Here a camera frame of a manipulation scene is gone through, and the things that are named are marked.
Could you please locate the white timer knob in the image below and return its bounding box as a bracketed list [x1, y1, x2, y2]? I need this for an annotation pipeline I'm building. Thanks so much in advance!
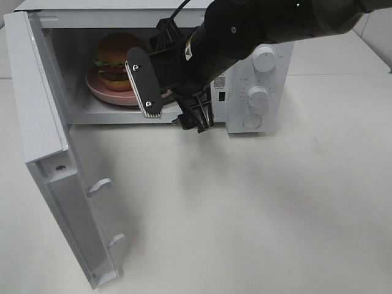
[247, 86, 270, 108]

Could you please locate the white warning label sticker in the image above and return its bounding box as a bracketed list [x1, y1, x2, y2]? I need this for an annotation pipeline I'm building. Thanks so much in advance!
[211, 72, 227, 90]

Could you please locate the pink round plate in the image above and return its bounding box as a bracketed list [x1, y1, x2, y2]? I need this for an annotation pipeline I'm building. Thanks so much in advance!
[85, 64, 180, 107]

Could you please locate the white microwave oven body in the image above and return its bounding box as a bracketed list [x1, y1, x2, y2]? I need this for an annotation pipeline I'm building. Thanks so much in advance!
[5, 1, 293, 133]

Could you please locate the white microwave door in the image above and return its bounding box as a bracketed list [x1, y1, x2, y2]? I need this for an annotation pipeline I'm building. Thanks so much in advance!
[4, 11, 123, 288]

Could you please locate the burger with lettuce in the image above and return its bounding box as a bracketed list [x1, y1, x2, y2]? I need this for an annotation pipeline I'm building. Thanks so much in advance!
[94, 32, 146, 92]

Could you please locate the upper white power knob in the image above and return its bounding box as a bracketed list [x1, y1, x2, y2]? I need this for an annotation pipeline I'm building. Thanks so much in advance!
[252, 46, 277, 73]

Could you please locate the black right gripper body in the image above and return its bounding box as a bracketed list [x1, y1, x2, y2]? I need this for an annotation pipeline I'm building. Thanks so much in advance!
[149, 26, 214, 96]

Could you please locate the round white door button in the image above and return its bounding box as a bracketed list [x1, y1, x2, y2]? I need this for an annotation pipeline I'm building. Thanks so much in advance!
[243, 114, 262, 129]

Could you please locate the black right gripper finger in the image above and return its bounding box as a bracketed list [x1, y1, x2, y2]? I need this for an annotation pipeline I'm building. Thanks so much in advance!
[149, 18, 190, 53]
[173, 85, 214, 133]

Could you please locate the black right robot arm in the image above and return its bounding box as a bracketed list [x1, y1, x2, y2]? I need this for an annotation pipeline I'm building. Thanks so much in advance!
[148, 1, 391, 132]

